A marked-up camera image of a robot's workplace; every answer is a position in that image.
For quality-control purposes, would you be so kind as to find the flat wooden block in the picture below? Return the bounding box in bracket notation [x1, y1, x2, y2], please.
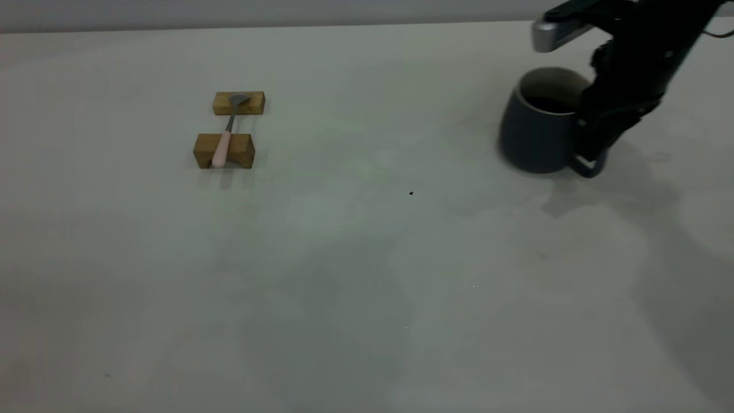
[213, 91, 266, 116]

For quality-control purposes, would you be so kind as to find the arched wooden block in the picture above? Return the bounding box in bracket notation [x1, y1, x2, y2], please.
[193, 133, 256, 170]

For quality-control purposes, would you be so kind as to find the pink handled metal spoon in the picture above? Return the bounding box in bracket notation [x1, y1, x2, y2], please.
[211, 93, 252, 169]

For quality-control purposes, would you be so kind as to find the dark coffee liquid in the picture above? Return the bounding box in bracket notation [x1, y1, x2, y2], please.
[525, 95, 581, 114]

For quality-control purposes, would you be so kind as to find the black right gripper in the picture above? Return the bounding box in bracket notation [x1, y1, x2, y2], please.
[576, 26, 697, 166]

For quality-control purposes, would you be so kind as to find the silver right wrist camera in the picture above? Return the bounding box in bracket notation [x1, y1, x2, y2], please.
[532, 0, 634, 54]

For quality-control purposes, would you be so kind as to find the dark blue coffee mug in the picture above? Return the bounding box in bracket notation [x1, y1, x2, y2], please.
[498, 67, 608, 179]

